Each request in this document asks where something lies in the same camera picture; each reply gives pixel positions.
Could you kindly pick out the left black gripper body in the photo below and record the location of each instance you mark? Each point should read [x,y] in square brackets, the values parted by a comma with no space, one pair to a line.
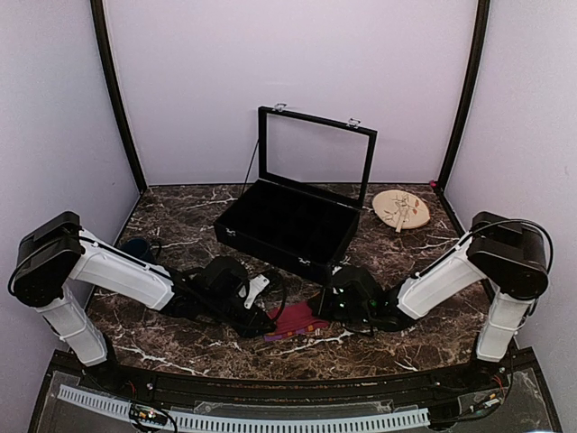
[217,308]

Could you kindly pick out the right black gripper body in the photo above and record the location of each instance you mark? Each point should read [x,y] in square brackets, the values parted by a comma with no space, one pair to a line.
[342,312]

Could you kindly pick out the purple orange striped sock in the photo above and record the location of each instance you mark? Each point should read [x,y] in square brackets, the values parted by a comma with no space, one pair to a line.
[296,319]

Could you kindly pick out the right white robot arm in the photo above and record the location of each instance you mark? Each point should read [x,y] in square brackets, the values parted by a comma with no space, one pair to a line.
[514,255]

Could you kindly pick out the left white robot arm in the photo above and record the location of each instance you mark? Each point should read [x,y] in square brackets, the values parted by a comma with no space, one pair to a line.
[62,250]

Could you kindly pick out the dark blue enamel mug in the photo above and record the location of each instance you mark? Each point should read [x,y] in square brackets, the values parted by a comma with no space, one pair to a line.
[148,251]

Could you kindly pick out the black display case box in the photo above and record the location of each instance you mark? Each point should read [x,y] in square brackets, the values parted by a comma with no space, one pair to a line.
[304,209]

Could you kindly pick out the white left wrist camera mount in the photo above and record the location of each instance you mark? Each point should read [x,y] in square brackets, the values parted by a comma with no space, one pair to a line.
[256,286]

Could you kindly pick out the white slotted cable duct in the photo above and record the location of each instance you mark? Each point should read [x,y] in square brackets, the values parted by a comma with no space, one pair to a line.
[216,417]

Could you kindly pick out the black left frame post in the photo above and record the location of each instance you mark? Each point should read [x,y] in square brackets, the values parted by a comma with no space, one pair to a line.
[114,93]

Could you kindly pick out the black frame post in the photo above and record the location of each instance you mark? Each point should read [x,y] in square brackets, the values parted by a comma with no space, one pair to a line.
[114,93]
[465,101]

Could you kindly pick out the black right frame post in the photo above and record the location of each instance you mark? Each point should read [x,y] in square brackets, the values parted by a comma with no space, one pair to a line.
[465,101]

